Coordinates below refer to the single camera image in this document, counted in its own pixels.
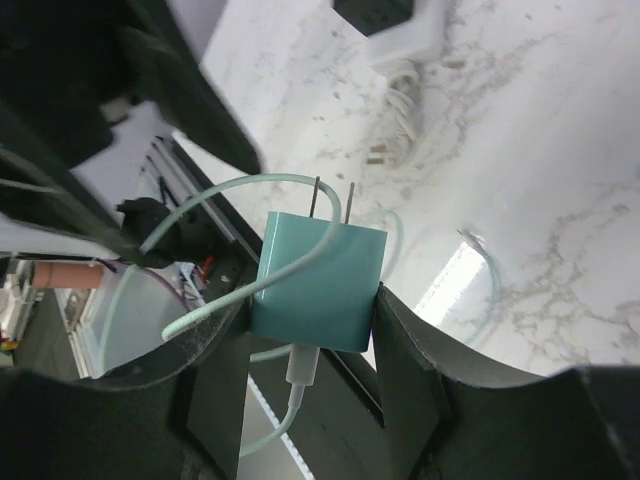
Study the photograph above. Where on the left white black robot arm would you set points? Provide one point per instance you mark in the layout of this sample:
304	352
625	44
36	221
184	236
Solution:
91	92

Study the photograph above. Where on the white power strip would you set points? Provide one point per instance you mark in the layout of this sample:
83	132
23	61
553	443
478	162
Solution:
418	40

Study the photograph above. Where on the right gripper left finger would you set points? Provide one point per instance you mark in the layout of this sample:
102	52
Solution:
173	413

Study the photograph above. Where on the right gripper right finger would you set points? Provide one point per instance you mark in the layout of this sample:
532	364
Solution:
451	412

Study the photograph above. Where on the pink cardboard tube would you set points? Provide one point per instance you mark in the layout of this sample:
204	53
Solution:
63	275

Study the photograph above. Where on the black cube plug adapter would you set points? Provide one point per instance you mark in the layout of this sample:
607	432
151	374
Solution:
370	17

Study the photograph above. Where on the teal charger adapter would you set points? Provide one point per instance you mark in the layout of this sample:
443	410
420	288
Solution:
328	303

